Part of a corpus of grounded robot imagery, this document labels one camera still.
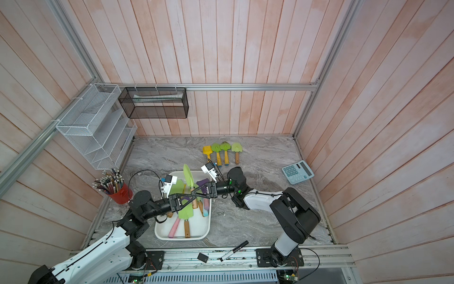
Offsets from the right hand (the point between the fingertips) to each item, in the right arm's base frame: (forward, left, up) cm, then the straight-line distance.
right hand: (194, 195), depth 71 cm
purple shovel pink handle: (+5, -3, -15) cm, 16 cm away
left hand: (-2, 0, 0) cm, 2 cm away
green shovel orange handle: (+43, -12, -18) cm, 48 cm away
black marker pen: (-16, -17, -20) cm, 31 cm away
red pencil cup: (+5, +38, -12) cm, 40 cm away
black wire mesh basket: (+57, +31, +5) cm, 65 cm away
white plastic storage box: (-4, +3, -20) cm, 21 cm away
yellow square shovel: (+40, 0, -18) cm, 44 cm away
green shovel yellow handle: (+42, -6, -18) cm, 46 cm away
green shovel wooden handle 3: (-8, +5, -19) cm, 21 cm away
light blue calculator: (+25, -54, -20) cm, 63 cm away
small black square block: (-19, -3, -21) cm, 28 cm away
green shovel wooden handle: (+44, -19, -20) cm, 52 cm away
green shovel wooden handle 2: (-3, -1, 0) cm, 3 cm away
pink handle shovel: (-8, +11, -18) cm, 22 cm away
